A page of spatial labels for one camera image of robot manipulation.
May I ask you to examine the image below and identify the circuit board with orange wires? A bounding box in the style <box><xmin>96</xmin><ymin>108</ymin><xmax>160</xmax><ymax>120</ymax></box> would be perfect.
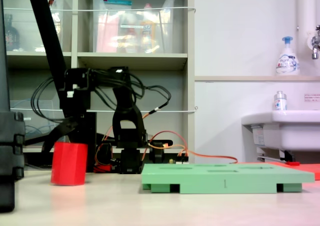
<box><xmin>168</xmin><ymin>154</ymin><xmax>190</xmax><ymax>165</ymax></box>

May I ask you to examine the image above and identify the beige shelf unit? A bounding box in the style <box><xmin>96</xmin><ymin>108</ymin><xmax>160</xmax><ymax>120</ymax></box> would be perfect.
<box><xmin>0</xmin><ymin>0</ymin><xmax>196</xmax><ymax>172</ymax></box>

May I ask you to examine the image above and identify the notched black stack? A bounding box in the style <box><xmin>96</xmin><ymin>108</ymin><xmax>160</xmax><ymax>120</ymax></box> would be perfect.
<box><xmin>0</xmin><ymin>111</ymin><xmax>26</xmax><ymax>213</ymax></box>

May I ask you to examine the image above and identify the blue topped packet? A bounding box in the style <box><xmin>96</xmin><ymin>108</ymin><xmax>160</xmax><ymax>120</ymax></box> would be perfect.
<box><xmin>103</xmin><ymin>0</ymin><xmax>133</xmax><ymax>9</ymax></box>

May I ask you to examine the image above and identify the large orange foam block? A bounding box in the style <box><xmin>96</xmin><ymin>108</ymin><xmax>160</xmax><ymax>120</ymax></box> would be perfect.
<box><xmin>237</xmin><ymin>162</ymin><xmax>288</xmax><ymax>166</ymax></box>

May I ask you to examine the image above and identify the red printed base mount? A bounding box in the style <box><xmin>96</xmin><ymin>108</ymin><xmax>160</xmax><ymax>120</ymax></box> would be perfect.
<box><xmin>93</xmin><ymin>161</ymin><xmax>118</xmax><ymax>173</ymax></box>

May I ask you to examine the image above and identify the black cable with white mark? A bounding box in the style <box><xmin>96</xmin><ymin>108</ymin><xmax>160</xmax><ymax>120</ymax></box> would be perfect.
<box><xmin>134</xmin><ymin>85</ymin><xmax>173</xmax><ymax>114</ymax></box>

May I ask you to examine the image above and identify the white cord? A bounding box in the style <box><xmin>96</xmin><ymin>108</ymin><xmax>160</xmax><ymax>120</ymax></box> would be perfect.
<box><xmin>9</xmin><ymin>106</ymin><xmax>199</xmax><ymax>113</ymax></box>
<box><xmin>3</xmin><ymin>6</ymin><xmax>196</xmax><ymax>13</ymax></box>

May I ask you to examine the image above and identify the metal faucet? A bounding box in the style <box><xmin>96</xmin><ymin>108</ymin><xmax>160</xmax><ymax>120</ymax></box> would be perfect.
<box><xmin>308</xmin><ymin>25</ymin><xmax>320</xmax><ymax>60</ymax></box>

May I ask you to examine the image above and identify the green shape sorter board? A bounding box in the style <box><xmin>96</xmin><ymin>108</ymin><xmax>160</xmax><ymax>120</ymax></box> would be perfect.
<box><xmin>141</xmin><ymin>163</ymin><xmax>315</xmax><ymax>194</ymax></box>

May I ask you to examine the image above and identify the black table clamp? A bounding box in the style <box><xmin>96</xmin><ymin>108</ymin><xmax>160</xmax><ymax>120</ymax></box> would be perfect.
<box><xmin>149</xmin><ymin>140</ymin><xmax>174</xmax><ymax>165</ymax></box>

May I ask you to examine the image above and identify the red octagonal pillar block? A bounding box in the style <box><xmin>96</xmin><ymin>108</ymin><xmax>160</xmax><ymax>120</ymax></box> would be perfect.
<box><xmin>50</xmin><ymin>141</ymin><xmax>89</xmax><ymax>186</ymax></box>

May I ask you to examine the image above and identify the clear box with blue cables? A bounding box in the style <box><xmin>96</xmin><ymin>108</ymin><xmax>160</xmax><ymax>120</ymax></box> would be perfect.
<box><xmin>9</xmin><ymin>100</ymin><xmax>70</xmax><ymax>148</ymax></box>

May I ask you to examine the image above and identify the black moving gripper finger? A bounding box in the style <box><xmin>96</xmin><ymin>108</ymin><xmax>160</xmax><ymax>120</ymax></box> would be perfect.
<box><xmin>41</xmin><ymin>115</ymin><xmax>78</xmax><ymax>152</ymax></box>

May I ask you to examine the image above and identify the small orange foam block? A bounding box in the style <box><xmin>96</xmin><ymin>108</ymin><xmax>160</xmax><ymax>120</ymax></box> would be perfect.
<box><xmin>296</xmin><ymin>164</ymin><xmax>320</xmax><ymax>181</ymax></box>

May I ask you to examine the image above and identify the pink packet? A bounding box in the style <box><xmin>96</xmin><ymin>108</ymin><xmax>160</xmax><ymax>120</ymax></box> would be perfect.
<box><xmin>96</xmin><ymin>13</ymin><xmax>120</xmax><ymax>53</ymax></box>

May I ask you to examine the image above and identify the bottle with orange label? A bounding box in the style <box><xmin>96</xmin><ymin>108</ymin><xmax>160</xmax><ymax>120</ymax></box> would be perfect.
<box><xmin>139</xmin><ymin>3</ymin><xmax>158</xmax><ymax>53</ymax></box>

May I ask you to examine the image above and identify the black servo cable loop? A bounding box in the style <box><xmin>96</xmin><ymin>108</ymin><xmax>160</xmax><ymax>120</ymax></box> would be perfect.
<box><xmin>31</xmin><ymin>76</ymin><xmax>67</xmax><ymax>124</ymax></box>

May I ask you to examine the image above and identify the black tripod brace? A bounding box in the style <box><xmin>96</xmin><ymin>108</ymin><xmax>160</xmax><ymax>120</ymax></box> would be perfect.
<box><xmin>23</xmin><ymin>128</ymin><xmax>66</xmax><ymax>147</ymax></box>

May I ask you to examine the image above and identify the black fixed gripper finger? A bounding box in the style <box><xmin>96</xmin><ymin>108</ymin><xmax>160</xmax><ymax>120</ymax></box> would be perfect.
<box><xmin>83</xmin><ymin>112</ymin><xmax>98</xmax><ymax>173</ymax></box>

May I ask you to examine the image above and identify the white foam soap bottle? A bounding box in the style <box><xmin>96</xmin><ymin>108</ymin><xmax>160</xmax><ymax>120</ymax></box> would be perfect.
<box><xmin>275</xmin><ymin>36</ymin><xmax>301</xmax><ymax>76</ymax></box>

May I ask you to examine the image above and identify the narrow clear container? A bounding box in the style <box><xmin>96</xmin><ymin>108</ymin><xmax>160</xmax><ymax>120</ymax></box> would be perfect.
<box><xmin>49</xmin><ymin>0</ymin><xmax>73</xmax><ymax>52</ymax></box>

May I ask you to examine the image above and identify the small clear sanitizer bottle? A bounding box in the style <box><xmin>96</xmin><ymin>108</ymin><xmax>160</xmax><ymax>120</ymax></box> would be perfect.
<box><xmin>272</xmin><ymin>90</ymin><xmax>288</xmax><ymax>111</ymax></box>

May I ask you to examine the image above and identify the black tripod leg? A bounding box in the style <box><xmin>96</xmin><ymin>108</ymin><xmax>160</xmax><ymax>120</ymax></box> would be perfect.
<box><xmin>25</xmin><ymin>0</ymin><xmax>76</xmax><ymax>127</ymax></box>
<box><xmin>0</xmin><ymin>0</ymin><xmax>11</xmax><ymax>112</ymax></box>

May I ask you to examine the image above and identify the thin orange wire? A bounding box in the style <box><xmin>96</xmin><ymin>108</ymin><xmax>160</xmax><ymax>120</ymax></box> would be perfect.
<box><xmin>143</xmin><ymin>112</ymin><xmax>239</xmax><ymax>164</ymax></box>

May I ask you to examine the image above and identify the dark glass bottle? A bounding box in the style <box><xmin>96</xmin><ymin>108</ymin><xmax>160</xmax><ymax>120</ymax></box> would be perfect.
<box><xmin>3</xmin><ymin>13</ymin><xmax>21</xmax><ymax>51</ymax></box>

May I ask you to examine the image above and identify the wall label with red text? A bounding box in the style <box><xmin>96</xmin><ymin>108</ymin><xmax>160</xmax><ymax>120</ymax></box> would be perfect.
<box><xmin>303</xmin><ymin>93</ymin><xmax>320</xmax><ymax>103</ymax></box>

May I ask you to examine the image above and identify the large clear storage box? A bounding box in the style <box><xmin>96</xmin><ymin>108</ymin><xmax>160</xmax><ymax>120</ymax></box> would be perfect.
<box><xmin>91</xmin><ymin>0</ymin><xmax>176</xmax><ymax>54</ymax></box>

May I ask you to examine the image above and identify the white sink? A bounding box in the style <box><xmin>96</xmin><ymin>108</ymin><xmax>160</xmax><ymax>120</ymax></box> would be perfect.
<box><xmin>241</xmin><ymin>110</ymin><xmax>320</xmax><ymax>162</ymax></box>

